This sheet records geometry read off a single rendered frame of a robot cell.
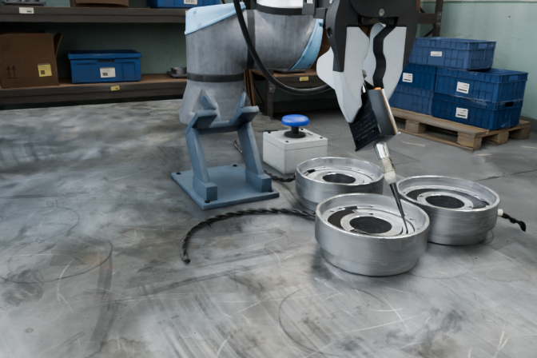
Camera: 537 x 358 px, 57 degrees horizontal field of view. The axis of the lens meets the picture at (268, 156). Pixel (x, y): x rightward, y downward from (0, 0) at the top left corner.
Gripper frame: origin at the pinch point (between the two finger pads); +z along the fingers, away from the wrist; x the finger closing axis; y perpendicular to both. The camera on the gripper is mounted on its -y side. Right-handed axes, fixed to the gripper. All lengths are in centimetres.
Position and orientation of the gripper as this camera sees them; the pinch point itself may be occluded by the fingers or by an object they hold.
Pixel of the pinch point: (367, 109)
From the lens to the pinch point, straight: 48.8
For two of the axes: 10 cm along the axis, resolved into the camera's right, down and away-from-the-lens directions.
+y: -4.6, -2.7, 8.5
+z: -0.2, 9.6, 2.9
